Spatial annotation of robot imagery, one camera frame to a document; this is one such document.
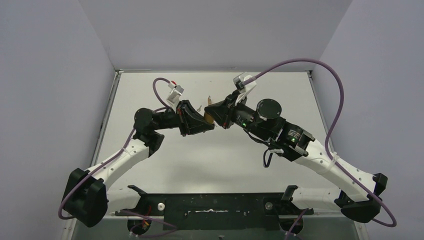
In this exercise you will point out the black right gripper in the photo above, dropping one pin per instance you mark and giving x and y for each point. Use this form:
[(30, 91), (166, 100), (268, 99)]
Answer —
[(223, 111)]

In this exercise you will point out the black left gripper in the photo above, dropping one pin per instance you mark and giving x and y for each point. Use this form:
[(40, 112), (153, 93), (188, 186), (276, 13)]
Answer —
[(181, 118)]

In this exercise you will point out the small brass padlock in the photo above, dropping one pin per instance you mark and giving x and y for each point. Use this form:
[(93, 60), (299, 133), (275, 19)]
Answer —
[(209, 119)]

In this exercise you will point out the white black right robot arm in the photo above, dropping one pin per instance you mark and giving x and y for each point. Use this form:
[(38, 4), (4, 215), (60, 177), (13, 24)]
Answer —
[(355, 193)]

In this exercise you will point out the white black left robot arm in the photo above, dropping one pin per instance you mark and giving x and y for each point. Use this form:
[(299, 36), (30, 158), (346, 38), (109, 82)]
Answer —
[(86, 193)]

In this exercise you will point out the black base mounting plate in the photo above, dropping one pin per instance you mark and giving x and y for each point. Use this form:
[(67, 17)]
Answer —
[(217, 211)]

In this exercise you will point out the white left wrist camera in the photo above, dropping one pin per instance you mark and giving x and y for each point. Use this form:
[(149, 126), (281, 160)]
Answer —
[(173, 98)]

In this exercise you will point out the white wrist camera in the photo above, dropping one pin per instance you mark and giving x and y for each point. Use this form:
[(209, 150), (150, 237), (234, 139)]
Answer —
[(173, 98), (244, 84)]

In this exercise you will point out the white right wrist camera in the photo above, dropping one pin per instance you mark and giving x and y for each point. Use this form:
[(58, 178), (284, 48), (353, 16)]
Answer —
[(244, 84)]

